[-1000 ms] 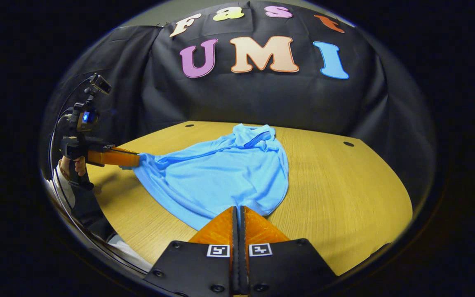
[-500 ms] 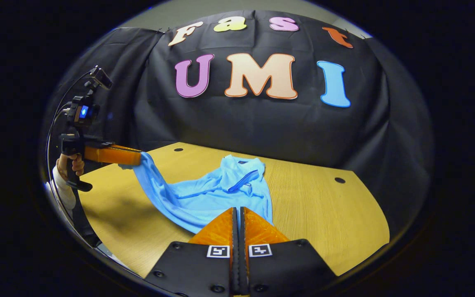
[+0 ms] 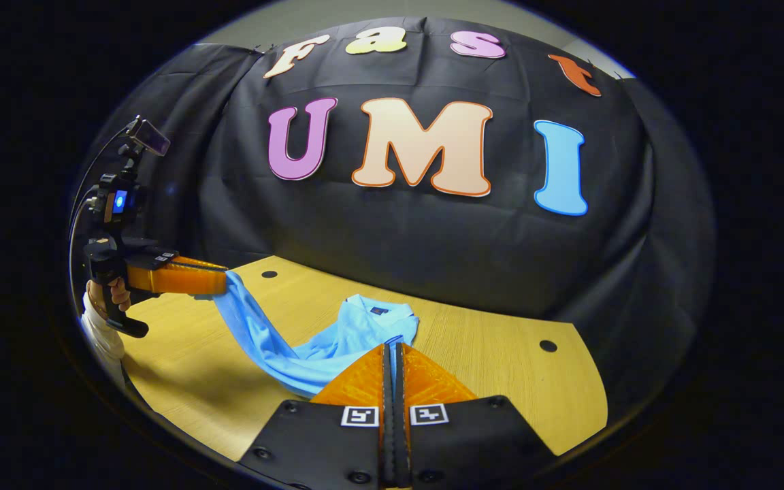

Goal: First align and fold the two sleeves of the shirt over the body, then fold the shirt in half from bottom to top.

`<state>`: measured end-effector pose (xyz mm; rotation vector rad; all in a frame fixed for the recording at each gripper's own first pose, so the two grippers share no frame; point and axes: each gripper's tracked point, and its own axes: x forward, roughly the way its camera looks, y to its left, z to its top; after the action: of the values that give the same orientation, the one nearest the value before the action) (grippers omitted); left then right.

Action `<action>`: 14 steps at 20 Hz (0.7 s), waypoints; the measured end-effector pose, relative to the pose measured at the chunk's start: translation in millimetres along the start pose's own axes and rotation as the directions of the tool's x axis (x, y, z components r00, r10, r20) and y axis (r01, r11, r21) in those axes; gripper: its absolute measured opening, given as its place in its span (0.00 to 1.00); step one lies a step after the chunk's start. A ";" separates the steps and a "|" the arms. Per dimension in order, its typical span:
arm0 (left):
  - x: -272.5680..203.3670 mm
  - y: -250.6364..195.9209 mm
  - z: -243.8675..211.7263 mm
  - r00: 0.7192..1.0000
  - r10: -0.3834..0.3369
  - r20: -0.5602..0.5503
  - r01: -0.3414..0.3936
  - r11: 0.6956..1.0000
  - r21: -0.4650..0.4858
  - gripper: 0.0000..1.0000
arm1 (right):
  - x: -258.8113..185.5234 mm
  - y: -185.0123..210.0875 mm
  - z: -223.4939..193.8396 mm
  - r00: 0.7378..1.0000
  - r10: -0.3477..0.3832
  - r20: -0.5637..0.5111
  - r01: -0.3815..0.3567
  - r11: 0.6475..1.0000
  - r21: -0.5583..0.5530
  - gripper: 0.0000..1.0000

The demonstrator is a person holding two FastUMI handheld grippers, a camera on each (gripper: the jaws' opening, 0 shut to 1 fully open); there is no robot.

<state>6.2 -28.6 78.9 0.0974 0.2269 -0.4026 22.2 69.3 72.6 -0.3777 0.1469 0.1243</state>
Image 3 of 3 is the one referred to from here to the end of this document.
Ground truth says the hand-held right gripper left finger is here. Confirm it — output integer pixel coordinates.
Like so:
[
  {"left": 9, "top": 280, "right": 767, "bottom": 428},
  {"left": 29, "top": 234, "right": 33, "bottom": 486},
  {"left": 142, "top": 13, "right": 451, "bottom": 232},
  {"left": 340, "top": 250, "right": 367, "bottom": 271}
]
[{"left": 238, "top": 342, "right": 393, "bottom": 489}]

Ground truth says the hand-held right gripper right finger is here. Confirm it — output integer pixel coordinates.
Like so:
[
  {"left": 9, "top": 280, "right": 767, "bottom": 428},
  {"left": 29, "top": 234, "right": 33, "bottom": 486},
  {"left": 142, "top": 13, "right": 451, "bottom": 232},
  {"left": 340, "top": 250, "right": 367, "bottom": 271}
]
[{"left": 392, "top": 342, "right": 557, "bottom": 489}]

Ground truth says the light blue polo T-shirt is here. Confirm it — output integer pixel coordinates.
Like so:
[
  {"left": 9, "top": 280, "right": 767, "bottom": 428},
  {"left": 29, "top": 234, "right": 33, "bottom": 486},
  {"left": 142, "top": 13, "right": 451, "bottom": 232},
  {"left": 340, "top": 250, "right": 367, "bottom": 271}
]
[{"left": 211, "top": 269, "right": 421, "bottom": 399}]

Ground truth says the black backdrop cloth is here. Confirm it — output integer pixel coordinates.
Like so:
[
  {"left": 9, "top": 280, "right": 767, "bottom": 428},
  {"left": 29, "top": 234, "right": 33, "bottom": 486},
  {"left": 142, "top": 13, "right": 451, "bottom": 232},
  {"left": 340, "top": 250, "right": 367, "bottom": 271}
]
[{"left": 69, "top": 15, "right": 717, "bottom": 424}]

